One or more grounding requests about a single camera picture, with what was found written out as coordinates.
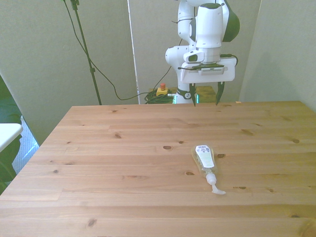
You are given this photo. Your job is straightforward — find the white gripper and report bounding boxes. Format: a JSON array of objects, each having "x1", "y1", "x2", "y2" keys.
[{"x1": 179, "y1": 57, "x2": 236, "y2": 108}]

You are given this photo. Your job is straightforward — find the clear sanitizer pump bottle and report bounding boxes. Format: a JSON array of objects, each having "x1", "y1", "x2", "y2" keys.
[{"x1": 191, "y1": 145, "x2": 227, "y2": 196}]

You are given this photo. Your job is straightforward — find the black tripod stand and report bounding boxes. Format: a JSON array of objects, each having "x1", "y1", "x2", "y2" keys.
[{"x1": 70, "y1": 0, "x2": 103, "y2": 106}]

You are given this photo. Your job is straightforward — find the yellow emergency stop button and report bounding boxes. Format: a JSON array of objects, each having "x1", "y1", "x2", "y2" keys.
[{"x1": 156, "y1": 83, "x2": 169, "y2": 97}]

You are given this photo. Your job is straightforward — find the white side table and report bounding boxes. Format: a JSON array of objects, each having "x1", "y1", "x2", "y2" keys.
[{"x1": 0, "y1": 122, "x2": 24, "y2": 153}]

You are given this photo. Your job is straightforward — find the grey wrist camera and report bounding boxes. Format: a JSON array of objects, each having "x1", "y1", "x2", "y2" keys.
[{"x1": 200, "y1": 67, "x2": 226, "y2": 75}]

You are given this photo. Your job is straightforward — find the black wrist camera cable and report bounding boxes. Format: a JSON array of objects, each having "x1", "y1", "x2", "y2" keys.
[{"x1": 220, "y1": 53, "x2": 239, "y2": 68}]

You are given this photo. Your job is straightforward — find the coiled black cables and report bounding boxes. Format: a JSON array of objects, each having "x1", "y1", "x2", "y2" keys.
[{"x1": 144, "y1": 90, "x2": 177, "y2": 105}]

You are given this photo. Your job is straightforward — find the black tripod cable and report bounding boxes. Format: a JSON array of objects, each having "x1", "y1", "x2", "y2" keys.
[{"x1": 61, "y1": 0, "x2": 150, "y2": 101}]

